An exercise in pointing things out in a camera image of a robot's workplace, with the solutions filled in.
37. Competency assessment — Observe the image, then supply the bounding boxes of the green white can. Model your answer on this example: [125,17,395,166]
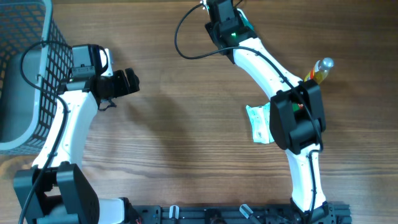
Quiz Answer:
[292,103,301,111]

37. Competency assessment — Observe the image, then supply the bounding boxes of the black camera cable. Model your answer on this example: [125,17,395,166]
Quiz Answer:
[17,40,74,224]
[174,2,325,224]

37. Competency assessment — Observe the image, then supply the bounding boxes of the mint green wipes packet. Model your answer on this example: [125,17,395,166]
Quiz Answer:
[246,103,274,144]

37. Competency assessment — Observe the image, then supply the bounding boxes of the green 3M gloves package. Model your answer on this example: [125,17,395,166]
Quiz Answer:
[237,8,254,31]

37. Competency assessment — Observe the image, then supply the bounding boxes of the black left camera cable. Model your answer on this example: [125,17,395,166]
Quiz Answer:
[17,40,74,224]

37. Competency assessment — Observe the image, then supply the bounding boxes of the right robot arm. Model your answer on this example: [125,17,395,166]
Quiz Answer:
[202,1,326,222]

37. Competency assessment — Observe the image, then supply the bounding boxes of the yellow oil bottle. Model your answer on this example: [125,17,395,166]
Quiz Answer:
[304,57,334,84]

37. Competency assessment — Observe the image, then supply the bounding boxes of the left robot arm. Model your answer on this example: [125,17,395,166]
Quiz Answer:
[14,44,142,223]

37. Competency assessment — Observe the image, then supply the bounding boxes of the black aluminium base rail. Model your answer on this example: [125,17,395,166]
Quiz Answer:
[133,203,353,224]

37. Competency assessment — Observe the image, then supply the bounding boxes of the black right camera cable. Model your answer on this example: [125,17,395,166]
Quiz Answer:
[174,2,325,224]

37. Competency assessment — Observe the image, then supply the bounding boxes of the grey plastic mesh basket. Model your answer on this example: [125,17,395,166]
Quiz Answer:
[1,0,73,155]

